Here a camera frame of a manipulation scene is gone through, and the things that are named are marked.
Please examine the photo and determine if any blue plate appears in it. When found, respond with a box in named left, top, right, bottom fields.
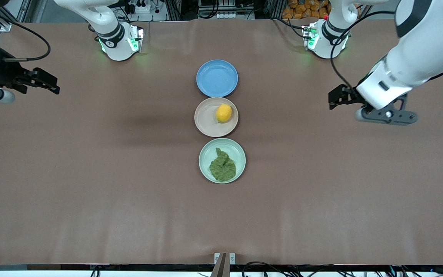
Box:
left=196, top=59, right=239, bottom=98

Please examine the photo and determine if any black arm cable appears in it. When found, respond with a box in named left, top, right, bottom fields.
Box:
left=0, top=7, right=51, bottom=62
left=329, top=11, right=396, bottom=93

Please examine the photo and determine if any grey camera post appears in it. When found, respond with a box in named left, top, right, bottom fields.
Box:
left=211, top=253, right=230, bottom=277

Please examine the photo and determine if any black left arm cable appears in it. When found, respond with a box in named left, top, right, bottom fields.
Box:
left=329, top=11, right=396, bottom=93

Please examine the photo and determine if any beige plate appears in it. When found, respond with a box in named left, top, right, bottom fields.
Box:
left=194, top=97, right=239, bottom=138

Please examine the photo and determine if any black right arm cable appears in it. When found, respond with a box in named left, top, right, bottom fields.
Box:
left=0, top=7, right=51, bottom=62

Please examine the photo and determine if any aluminium frame profile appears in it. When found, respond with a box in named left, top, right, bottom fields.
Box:
left=0, top=0, right=28, bottom=24

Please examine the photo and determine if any black equipment box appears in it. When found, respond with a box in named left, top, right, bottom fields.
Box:
left=198, top=0, right=255, bottom=13

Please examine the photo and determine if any white post bracket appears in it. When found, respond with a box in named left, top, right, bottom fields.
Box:
left=214, top=253, right=236, bottom=265

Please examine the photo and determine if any bag of oranges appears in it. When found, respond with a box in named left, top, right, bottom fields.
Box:
left=282, top=0, right=330, bottom=20

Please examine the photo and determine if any brown table cover sheet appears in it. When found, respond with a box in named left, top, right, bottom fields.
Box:
left=0, top=18, right=443, bottom=266

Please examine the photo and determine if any green lettuce leaf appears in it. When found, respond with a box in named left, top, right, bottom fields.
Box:
left=209, top=147, right=236, bottom=182

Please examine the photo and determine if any yellow lemon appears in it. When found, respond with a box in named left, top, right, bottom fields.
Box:
left=216, top=103, right=233, bottom=123

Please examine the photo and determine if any light green plate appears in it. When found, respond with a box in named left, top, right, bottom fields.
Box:
left=199, top=138, right=246, bottom=184

